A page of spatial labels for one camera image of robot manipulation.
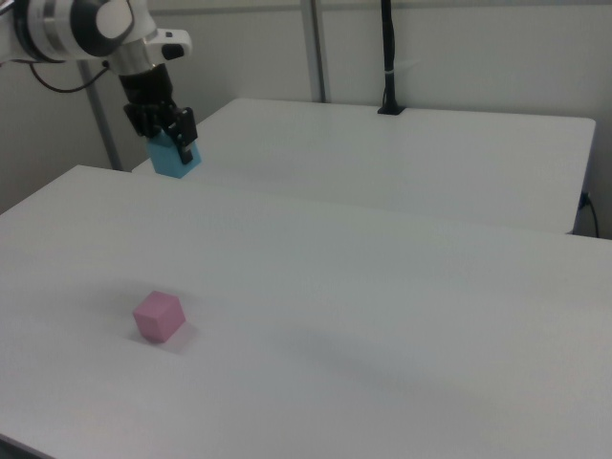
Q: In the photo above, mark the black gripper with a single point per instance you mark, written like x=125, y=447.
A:
x=146, y=95

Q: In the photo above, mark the grey partition corner post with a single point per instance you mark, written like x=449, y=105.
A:
x=315, y=48

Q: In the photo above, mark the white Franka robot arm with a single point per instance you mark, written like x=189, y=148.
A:
x=86, y=28

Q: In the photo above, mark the white side table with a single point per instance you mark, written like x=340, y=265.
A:
x=392, y=162

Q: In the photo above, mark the grey partition end post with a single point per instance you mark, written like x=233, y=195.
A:
x=101, y=124

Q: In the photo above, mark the blue cube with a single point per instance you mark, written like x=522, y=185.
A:
x=173, y=160

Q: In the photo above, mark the pink cube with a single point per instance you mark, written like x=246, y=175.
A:
x=158, y=318

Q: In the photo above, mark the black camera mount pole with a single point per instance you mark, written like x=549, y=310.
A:
x=389, y=57

